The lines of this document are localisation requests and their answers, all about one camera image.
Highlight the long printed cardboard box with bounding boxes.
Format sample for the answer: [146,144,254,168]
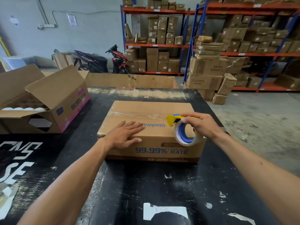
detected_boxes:
[186,75,223,91]

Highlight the person's right forearm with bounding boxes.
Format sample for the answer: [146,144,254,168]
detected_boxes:
[211,131,300,225]

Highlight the white paper notice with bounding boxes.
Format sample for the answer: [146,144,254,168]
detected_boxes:
[67,14,78,27]

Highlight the person's left forearm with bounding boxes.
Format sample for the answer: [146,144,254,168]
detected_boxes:
[17,138,112,225]

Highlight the black wall cable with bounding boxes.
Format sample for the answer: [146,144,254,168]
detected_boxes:
[52,10,121,26]

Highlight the wide blue orange shelf rack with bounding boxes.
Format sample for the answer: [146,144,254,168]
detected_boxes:
[183,0,300,93]

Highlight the small cardboard box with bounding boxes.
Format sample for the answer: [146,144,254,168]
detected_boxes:
[211,93,228,105]

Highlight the brown cardboard box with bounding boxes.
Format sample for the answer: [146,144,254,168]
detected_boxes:
[97,100,207,163]

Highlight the boxes on narrow rack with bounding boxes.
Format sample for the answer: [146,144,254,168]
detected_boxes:
[122,0,186,73]

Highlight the large open cardboard box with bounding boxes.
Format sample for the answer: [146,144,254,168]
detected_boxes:
[78,70,179,89]

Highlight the person's right hand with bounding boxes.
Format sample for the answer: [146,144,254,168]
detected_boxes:
[180,112,226,141]

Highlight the boxes on wide rack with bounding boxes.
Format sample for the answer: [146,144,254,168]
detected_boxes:
[201,0,300,90]

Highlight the grey wall conduit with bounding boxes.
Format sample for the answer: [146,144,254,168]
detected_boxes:
[35,0,49,25]

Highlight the stack of wrapped flat packets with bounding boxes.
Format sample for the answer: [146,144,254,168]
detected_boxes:
[194,35,224,60]

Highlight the worn open cardboard box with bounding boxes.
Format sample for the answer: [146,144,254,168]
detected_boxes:
[51,52,76,70]

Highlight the large taped cardboard box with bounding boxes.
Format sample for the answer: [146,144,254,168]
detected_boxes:
[189,56,229,77]

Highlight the open pink-striped cardboard box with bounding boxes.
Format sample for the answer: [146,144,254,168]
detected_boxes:
[0,64,91,134]

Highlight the narrow blue orange shelf rack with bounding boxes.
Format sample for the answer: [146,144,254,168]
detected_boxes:
[120,5,191,77]

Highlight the person's left hand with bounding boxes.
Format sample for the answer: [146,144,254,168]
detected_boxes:
[103,120,145,151]

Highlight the yellow blue tape dispenser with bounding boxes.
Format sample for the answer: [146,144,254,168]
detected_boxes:
[166,114,204,147]

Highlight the tilted cardboard box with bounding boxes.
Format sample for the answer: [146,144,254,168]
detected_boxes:
[217,73,238,96]

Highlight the white plastic sheet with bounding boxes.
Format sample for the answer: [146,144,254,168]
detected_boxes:
[3,56,27,70]

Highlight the red black motorcycle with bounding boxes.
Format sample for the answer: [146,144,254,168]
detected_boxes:
[105,44,131,74]

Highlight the yellow pipe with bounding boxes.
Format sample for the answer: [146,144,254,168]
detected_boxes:
[0,37,11,57]

